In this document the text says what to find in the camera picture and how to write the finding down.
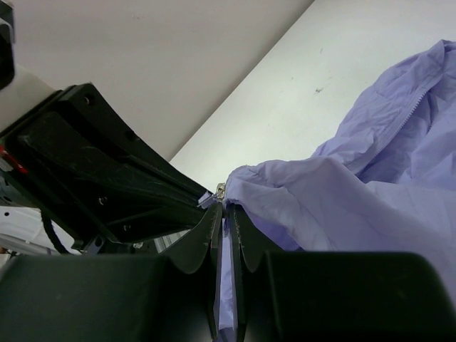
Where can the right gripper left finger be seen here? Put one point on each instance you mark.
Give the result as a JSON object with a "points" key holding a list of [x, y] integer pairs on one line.
{"points": [[196, 280]]}

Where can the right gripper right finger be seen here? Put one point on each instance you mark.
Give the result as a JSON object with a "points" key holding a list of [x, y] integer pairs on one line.
{"points": [[253, 310]]}

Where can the lavender zip-up jacket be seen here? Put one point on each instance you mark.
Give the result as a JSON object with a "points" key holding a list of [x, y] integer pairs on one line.
{"points": [[366, 225]]}

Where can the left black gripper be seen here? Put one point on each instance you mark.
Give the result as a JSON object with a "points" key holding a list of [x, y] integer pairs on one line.
{"points": [[96, 175]]}

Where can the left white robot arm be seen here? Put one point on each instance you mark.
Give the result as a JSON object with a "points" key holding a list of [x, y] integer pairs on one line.
{"points": [[74, 173]]}

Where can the silver zipper slider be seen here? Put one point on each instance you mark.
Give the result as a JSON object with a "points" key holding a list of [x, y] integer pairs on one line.
{"points": [[217, 196]]}

